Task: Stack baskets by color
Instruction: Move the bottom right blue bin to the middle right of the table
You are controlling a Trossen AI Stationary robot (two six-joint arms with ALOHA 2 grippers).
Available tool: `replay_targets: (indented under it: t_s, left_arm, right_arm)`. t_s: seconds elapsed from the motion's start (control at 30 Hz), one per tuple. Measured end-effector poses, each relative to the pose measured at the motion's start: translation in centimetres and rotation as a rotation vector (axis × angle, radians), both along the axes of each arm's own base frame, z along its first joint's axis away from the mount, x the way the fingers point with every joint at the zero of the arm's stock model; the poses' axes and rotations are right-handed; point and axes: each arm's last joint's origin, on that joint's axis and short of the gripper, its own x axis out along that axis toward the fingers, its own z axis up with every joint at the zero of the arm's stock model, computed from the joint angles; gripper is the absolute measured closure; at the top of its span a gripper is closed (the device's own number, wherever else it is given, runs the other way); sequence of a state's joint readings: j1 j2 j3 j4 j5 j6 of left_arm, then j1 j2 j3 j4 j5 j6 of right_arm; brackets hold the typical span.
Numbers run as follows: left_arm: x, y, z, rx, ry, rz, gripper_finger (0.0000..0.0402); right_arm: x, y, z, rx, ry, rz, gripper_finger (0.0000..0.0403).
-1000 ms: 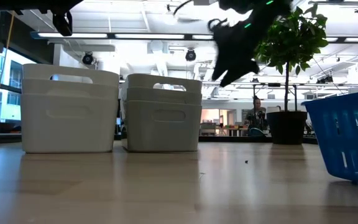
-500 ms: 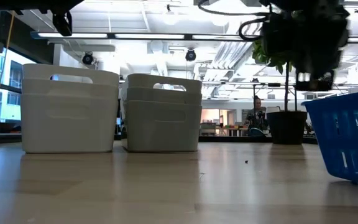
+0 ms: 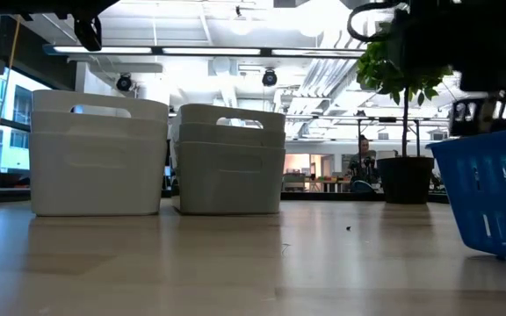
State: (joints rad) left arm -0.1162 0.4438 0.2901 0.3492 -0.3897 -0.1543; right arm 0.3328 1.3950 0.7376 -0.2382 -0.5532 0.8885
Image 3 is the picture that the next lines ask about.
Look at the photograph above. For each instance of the blue slotted plastic basket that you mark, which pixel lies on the blue slotted plastic basket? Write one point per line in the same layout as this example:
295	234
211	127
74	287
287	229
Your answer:
477	197

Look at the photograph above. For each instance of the white plastic storage basket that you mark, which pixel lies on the white plastic storage basket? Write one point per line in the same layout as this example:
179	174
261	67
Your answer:
196	113
97	188
196	134
147	107
51	125
231	188

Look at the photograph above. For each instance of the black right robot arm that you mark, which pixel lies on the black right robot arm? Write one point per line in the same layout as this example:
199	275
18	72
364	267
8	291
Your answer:
455	17

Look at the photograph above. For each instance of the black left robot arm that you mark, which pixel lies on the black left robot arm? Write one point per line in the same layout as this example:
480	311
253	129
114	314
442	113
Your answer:
38	5

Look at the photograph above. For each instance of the green leafy small tree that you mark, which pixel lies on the green leafy small tree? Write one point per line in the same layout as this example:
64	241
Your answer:
389	74

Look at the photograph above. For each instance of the black plant pot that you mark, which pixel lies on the black plant pot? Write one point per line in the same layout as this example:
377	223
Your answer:
404	180

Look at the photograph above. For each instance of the person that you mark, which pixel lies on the person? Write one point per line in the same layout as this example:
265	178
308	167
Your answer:
363	167

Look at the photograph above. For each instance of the black ceiling spotlight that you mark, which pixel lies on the black ceiling spotlight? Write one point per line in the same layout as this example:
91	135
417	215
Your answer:
124	82
269	78

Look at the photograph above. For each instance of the long ceiling light bar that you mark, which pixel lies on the long ceiling light bar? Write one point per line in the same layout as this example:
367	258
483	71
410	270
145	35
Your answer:
209	51

